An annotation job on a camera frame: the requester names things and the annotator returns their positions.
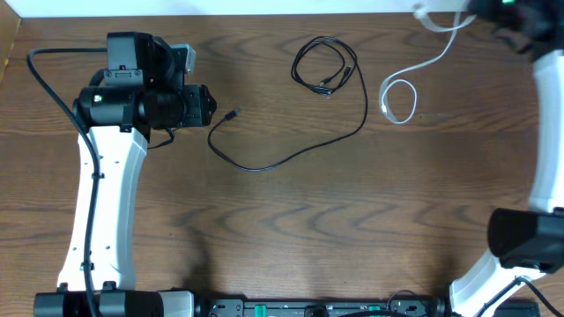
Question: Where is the black usb cable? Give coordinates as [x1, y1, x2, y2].
[206, 35, 369, 173]

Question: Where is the white usb cable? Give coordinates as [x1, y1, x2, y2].
[379, 4, 478, 125]

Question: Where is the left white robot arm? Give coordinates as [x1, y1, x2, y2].
[33, 32, 217, 316]

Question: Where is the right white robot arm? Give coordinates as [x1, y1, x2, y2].
[449, 0, 563, 316]

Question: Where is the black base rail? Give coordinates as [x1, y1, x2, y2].
[193, 291, 455, 317]

